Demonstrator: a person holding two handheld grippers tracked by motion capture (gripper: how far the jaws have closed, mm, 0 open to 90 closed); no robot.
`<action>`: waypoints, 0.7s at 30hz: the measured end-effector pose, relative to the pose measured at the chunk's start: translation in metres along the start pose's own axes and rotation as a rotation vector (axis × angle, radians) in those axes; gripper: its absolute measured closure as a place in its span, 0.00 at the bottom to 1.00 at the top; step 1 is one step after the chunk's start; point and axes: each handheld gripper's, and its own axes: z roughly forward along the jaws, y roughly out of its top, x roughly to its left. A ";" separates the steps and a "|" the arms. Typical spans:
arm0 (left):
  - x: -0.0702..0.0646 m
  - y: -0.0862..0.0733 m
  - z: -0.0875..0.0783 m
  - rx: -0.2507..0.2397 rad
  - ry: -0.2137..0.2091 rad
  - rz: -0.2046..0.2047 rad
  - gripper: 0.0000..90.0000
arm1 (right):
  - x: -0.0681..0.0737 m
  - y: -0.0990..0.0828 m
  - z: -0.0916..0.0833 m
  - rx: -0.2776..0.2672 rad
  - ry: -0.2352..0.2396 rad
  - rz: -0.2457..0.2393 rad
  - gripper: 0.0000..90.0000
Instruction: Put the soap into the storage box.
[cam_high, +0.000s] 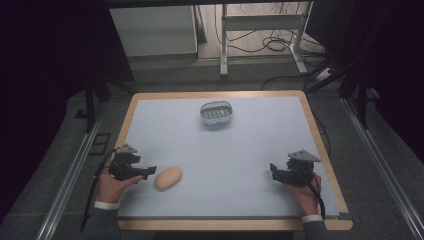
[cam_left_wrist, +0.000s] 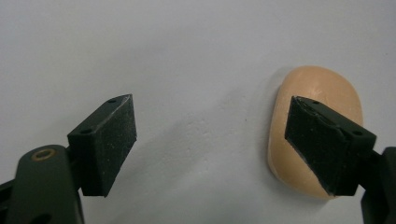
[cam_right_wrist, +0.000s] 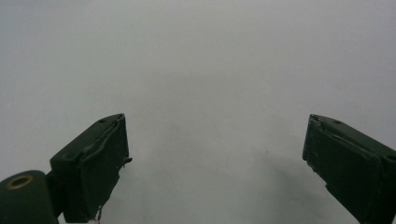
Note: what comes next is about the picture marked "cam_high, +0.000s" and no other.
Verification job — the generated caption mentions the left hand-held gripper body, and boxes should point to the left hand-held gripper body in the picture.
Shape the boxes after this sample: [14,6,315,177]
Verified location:
[108,143,149,182]

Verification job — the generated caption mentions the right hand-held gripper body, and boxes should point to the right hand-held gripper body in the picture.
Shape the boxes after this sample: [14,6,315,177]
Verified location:
[277,149,322,188]

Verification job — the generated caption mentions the tan bread roll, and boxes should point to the tan bread roll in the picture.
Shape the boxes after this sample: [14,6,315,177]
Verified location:
[153,165,184,193]

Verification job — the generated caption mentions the white soap dish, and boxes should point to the white soap dish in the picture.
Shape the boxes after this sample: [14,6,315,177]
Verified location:
[199,100,234,126]

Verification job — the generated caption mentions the person's left hand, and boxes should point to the person's left hand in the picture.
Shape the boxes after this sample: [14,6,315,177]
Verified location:
[96,167,144,205]

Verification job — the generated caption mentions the person's right hand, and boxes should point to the person's right hand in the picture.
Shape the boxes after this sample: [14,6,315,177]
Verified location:
[285,172,323,218]

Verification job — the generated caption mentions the light blue table mat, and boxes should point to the light blue table mat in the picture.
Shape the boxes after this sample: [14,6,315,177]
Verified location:
[117,96,341,220]

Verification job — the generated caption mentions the wooden table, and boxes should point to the wooden table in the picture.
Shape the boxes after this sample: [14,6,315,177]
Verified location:
[114,89,354,232]

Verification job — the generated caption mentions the black stand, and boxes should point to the black stand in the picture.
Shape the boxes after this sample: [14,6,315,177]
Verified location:
[306,56,381,130]
[74,71,138,134]

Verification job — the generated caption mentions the white power strip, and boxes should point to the white power strip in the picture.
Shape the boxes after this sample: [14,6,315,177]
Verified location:
[315,67,335,83]

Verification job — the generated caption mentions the white cabinet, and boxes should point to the white cabinet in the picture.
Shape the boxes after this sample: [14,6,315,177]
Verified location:
[109,4,199,58]

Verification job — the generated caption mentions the black floor frame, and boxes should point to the black floor frame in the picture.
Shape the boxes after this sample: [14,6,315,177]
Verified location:
[88,132,112,157]

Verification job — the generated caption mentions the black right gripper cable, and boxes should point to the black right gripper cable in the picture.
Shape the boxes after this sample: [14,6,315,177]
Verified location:
[299,169,327,221]

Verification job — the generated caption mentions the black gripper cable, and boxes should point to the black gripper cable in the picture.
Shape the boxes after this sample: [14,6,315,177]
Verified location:
[299,169,327,221]
[79,147,120,233]

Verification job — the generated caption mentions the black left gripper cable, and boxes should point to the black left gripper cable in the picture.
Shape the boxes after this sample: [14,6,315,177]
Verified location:
[79,147,120,233]

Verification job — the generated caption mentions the aluminium floor rail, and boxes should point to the aluminium floor rail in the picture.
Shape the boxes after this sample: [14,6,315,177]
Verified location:
[340,96,424,240]
[34,101,109,240]

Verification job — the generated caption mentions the black floor cables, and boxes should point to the black floor cables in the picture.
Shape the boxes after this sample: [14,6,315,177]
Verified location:
[213,2,334,92]

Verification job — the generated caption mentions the white metal table frame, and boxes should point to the white metal table frame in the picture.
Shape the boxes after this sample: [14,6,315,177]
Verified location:
[218,1,315,78]

